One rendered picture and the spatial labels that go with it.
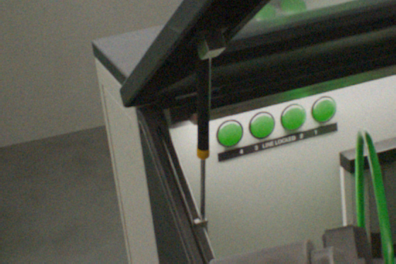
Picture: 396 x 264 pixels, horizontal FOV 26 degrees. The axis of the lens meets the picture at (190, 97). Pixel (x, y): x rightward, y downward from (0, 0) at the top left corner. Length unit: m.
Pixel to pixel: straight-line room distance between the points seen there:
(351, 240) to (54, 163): 3.93
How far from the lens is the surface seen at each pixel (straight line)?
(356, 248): 1.08
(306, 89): 1.47
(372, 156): 1.27
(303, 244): 0.63
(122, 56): 1.55
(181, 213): 1.34
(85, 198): 4.45
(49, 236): 4.16
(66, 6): 5.08
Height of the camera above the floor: 1.96
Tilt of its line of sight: 21 degrees down
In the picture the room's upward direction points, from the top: 7 degrees counter-clockwise
